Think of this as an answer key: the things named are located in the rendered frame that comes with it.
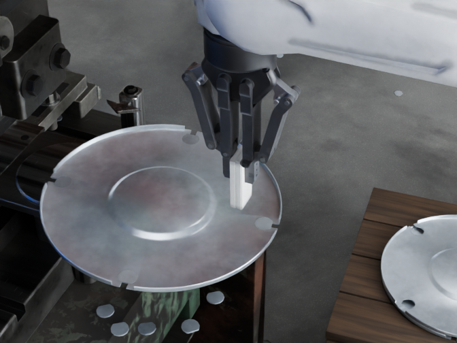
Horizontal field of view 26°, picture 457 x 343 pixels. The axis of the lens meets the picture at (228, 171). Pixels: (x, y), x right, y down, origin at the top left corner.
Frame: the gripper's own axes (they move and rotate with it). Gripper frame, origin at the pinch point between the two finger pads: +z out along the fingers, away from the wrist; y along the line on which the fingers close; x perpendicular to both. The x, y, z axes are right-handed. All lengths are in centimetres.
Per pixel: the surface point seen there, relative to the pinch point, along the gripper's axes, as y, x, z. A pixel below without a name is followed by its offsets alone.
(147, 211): -10.6, -3.2, 6.3
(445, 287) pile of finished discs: 20, 41, 49
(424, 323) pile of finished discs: 18, 32, 49
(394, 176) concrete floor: -6, 109, 85
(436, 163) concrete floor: 2, 118, 85
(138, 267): -7.7, -11.2, 7.0
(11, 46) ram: -26.4, -3.2, -12.8
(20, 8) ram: -27.6, 1.1, -15.0
